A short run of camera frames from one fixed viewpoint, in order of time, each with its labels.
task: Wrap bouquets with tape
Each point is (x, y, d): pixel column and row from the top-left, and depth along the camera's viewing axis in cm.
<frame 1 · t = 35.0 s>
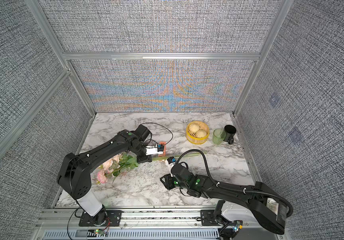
left hand: (151, 157, 84), fingers closed
right hand: (161, 176, 78), fingers open
yellow bamboo steamer basket: (191, 136, 103), point 4 cm above the table
cream steamed bun: (194, 128, 105), point 6 cm above the table
cream steamed bun 2: (201, 133, 102), point 6 cm above the table
green translucent cup: (218, 136, 104), point 3 cm above the table
dark green mug: (230, 131, 104), point 6 cm above the table

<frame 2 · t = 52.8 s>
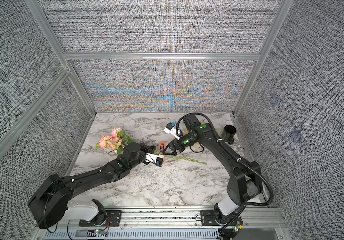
left hand: (155, 142, 82), fingers closed
right hand: (167, 146, 75), fingers open
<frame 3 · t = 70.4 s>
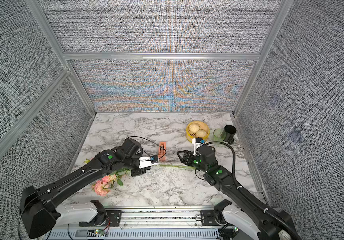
left hand: (151, 164, 76), fingers closed
right hand: (179, 151, 77), fingers open
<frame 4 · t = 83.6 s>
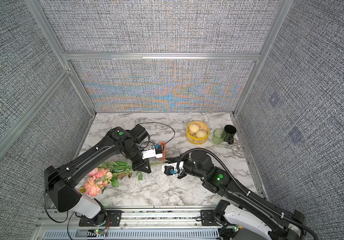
left hand: (150, 168, 70), fingers closed
right hand: (167, 153, 67), fingers closed
